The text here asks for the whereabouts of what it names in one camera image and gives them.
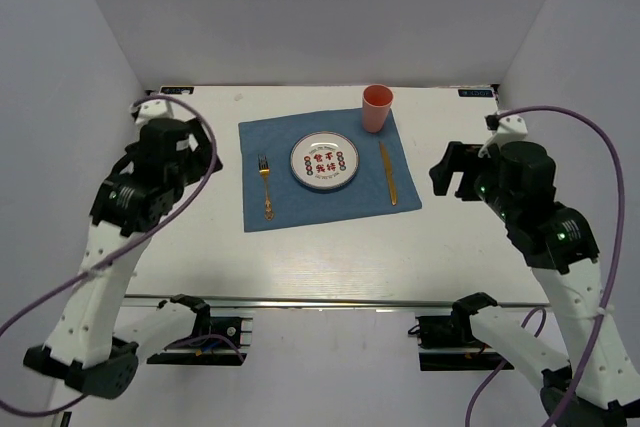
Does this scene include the round plate with red characters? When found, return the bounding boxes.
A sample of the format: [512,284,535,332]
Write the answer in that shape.
[289,131,360,191]

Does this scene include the gold knife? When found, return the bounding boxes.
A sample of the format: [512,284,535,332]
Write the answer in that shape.
[379,141,398,206]

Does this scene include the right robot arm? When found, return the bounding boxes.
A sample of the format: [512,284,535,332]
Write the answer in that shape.
[429,141,639,426]

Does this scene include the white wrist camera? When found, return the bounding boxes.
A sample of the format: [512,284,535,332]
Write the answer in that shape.
[130,100,174,129]
[478,112,528,158]

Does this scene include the blue cloth napkin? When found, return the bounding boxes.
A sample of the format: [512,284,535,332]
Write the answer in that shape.
[238,109,422,232]

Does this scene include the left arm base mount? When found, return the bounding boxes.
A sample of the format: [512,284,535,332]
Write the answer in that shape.
[147,309,253,367]

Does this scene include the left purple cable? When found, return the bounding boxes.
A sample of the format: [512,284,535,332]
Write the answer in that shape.
[0,95,246,418]

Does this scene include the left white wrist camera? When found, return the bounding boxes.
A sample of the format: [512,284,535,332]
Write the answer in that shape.
[130,100,174,129]

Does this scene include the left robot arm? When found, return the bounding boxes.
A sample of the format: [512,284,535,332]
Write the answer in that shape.
[23,118,222,399]

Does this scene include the red cup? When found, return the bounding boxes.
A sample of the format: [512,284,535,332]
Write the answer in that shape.
[362,84,394,133]

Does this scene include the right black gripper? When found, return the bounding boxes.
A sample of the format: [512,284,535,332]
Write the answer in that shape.
[429,141,519,222]

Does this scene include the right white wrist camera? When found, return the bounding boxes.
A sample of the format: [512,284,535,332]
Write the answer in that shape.
[478,112,528,158]

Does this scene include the gold fork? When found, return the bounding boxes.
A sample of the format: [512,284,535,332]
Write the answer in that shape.
[258,155,275,221]

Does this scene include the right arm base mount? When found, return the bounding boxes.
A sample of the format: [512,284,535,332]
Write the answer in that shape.
[407,316,502,372]

